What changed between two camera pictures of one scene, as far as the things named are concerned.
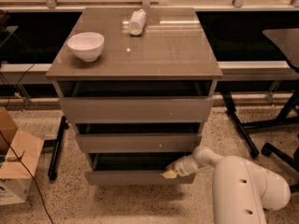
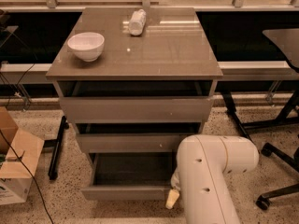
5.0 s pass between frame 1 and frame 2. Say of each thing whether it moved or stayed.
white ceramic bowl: stayed
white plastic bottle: stayed
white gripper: moved
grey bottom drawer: moved
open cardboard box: stayed
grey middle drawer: stayed
